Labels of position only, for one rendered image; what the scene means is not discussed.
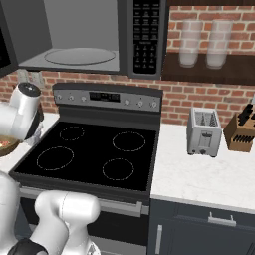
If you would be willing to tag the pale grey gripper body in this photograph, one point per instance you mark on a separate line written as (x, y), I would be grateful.
(34, 137)

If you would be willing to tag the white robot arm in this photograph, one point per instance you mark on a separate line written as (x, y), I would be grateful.
(64, 212)

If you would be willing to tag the brown bowl with waffle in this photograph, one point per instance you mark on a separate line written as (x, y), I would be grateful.
(7, 146)

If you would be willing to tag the glass microwave turntable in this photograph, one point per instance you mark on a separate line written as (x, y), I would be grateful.
(79, 56)

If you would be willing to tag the grey microwave door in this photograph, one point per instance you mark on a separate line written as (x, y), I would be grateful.
(6, 36)

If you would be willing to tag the grey microwave oven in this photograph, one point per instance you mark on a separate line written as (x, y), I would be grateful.
(146, 36)

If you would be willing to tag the dark blue cupboard door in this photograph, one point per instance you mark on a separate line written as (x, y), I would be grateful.
(199, 240)

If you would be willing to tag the steel stove knob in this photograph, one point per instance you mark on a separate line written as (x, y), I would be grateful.
(70, 98)
(153, 105)
(83, 98)
(59, 97)
(127, 102)
(140, 103)

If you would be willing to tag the black and steel stove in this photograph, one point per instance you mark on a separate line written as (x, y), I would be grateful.
(99, 149)

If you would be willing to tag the dark blue drawer front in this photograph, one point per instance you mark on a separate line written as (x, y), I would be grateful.
(186, 212)

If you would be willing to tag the silver toaster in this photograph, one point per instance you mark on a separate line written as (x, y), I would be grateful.
(204, 136)

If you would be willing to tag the clear glass jar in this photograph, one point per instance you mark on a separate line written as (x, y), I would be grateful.
(218, 45)
(190, 43)

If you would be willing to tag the dark wooden shelf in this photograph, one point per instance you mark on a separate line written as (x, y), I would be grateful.
(205, 74)
(212, 2)

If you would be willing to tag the wooden knife block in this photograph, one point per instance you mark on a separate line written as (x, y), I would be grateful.
(239, 134)

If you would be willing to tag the white wall outlet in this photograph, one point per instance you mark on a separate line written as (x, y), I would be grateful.
(36, 79)

